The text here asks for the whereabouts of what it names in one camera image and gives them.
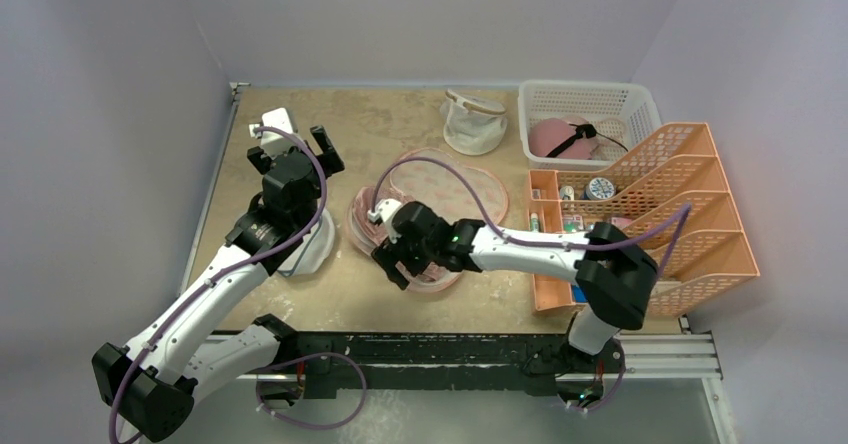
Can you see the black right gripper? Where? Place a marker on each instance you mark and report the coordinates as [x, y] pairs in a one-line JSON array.
[[398, 247]]

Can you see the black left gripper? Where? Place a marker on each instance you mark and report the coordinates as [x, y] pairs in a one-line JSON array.
[[329, 162]]

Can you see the floral mesh laundry bag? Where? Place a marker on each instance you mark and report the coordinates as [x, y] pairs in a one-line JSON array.
[[434, 178]]

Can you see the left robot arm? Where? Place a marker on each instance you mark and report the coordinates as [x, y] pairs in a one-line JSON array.
[[199, 308]]

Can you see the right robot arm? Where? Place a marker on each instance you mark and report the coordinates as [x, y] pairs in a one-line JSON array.
[[615, 275]]

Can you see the white round mesh bag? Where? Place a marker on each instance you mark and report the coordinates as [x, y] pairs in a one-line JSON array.
[[315, 249]]

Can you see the pink bra in basket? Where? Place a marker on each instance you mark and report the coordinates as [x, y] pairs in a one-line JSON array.
[[562, 139]]

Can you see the white marker in organizer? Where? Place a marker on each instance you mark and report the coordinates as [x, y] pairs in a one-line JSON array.
[[534, 222]]

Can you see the small white bottle in organizer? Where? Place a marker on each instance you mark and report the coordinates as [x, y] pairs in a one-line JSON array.
[[567, 193]]

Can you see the white plastic basket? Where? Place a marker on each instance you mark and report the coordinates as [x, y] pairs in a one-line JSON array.
[[625, 114]]

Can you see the orange plastic desk organizer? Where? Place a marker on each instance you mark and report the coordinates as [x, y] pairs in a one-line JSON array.
[[677, 164]]

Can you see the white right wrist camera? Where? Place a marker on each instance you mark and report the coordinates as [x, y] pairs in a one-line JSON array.
[[383, 213]]

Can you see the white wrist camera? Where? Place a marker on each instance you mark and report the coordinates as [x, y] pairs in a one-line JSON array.
[[274, 132], [383, 213]]

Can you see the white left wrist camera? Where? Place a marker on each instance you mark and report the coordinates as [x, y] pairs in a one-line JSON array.
[[274, 132]]

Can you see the metal corner bracket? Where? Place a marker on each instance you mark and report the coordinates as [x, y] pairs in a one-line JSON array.
[[237, 89]]

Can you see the white mesh drawstring bag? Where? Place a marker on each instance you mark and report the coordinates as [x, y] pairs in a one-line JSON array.
[[473, 125]]

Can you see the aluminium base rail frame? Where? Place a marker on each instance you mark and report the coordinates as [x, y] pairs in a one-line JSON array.
[[540, 365]]

